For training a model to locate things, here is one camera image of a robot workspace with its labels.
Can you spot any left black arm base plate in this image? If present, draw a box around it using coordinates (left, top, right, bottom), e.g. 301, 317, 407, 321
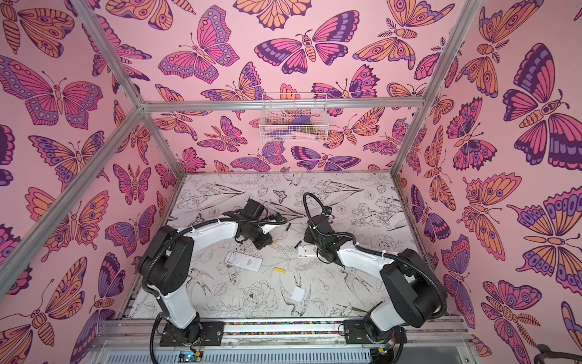
159, 321, 225, 347

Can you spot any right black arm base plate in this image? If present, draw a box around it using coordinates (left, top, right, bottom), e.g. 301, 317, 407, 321
341, 318, 408, 347

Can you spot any white wire basket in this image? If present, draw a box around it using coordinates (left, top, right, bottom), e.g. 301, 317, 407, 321
258, 93, 329, 143

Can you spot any green circuit board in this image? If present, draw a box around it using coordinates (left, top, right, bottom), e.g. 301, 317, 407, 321
177, 350, 203, 363

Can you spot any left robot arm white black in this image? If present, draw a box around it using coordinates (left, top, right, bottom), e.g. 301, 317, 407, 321
138, 199, 288, 344

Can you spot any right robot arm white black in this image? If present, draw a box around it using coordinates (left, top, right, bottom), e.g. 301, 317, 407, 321
303, 193, 448, 343

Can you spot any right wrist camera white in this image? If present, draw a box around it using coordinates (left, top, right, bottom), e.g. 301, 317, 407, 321
321, 206, 333, 221

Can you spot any purple item in basket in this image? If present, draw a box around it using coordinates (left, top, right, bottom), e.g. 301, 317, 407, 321
289, 115, 312, 127

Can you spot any white remote control with display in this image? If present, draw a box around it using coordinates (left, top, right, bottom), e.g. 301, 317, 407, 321
225, 251, 263, 272

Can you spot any white remote control green sticker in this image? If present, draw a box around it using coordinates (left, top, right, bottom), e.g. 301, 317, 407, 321
297, 245, 318, 259

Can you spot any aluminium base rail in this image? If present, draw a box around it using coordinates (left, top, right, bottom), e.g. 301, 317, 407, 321
88, 317, 480, 363

